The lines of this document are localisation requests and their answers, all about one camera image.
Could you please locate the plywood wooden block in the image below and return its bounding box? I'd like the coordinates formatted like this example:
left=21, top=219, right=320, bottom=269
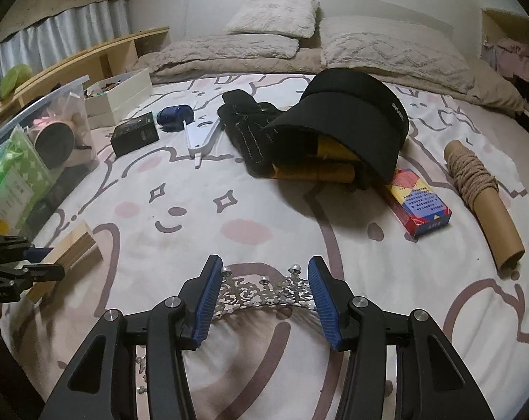
left=26, top=222, right=96, bottom=303

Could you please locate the silver tiara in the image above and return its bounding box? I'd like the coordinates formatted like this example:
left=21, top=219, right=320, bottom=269
left=134, top=264, right=320, bottom=399

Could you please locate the colourful card box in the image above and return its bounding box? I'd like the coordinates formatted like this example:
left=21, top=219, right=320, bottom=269
left=379, top=169, right=451, bottom=238

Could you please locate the orange cream tube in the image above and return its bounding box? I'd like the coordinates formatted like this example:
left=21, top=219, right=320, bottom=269
left=272, top=135, right=367, bottom=185

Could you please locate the white box of clutter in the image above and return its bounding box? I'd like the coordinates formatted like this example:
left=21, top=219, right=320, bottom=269
left=85, top=68, right=152, bottom=130

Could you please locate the green tissue pack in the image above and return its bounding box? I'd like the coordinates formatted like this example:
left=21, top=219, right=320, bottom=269
left=0, top=126, right=54, bottom=235

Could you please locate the clear plastic storage bin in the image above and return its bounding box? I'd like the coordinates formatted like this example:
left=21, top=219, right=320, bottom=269
left=0, top=76, right=98, bottom=240

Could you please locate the bunny print blanket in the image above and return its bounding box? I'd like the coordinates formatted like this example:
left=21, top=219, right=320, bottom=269
left=0, top=74, right=529, bottom=419

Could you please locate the small black box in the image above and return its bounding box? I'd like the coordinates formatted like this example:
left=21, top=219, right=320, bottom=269
left=111, top=112, right=159, bottom=158

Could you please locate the green plush toy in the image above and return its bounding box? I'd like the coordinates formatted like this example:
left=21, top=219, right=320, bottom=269
left=0, top=64, right=33, bottom=100

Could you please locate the cardboard tube with twine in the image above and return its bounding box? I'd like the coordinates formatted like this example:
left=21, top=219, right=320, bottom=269
left=444, top=139, right=525, bottom=271

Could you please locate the blue round case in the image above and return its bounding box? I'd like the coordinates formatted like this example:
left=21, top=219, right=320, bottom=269
left=156, top=104, right=194, bottom=133

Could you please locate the grey curtain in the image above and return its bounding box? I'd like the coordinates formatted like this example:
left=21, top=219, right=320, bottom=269
left=0, top=0, right=131, bottom=82

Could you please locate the white plastic tool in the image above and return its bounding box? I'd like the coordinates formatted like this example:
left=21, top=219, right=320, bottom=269
left=184, top=117, right=221, bottom=169

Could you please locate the wooden bedside shelf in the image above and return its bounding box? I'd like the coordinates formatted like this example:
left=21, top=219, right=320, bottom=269
left=0, top=27, right=169, bottom=129

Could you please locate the black glove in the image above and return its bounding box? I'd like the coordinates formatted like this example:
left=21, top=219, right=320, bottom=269
left=218, top=89, right=283, bottom=178

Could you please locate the black sun visor cap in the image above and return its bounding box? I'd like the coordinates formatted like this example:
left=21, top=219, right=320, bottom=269
left=264, top=68, right=410, bottom=183

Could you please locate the folded beige quilt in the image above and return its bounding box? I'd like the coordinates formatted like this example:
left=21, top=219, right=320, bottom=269
left=148, top=33, right=299, bottom=73

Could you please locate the pile of clothes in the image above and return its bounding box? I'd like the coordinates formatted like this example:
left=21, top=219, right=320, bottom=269
left=481, top=38, right=529, bottom=104

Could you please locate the large beige pillow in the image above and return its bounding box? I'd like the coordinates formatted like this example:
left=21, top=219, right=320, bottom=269
left=319, top=15, right=474, bottom=94

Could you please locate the small beige pillow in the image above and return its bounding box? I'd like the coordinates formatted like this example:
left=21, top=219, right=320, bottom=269
left=225, top=0, right=319, bottom=39

